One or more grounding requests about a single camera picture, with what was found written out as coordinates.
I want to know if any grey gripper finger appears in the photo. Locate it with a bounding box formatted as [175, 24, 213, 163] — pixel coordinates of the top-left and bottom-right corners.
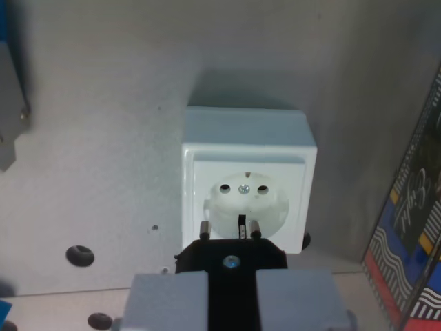
[256, 268, 359, 331]
[113, 271, 210, 331]

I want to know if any black power plug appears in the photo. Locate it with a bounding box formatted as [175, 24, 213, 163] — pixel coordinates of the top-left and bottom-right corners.
[174, 219, 289, 331]

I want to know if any colourful patterned box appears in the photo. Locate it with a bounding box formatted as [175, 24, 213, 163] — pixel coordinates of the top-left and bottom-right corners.
[360, 61, 441, 331]

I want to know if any white wall socket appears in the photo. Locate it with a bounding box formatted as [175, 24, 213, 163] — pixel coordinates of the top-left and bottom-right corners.
[181, 106, 318, 255]

